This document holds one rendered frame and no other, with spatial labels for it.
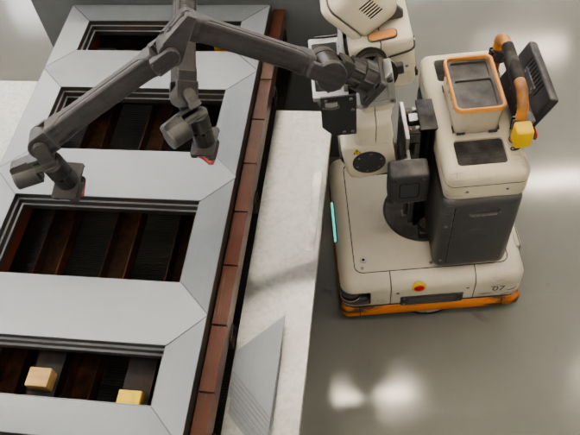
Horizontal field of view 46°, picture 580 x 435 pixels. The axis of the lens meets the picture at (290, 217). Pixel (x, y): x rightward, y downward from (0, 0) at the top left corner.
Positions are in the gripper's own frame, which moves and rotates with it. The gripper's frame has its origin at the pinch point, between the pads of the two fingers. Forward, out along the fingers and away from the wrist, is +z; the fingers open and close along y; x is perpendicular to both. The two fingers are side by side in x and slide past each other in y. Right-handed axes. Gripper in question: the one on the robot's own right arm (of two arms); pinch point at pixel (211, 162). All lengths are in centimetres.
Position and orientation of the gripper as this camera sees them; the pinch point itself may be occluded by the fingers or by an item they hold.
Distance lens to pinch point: 194.2
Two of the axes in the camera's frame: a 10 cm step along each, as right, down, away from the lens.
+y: -1.1, 8.1, -5.7
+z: 0.9, 5.8, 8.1
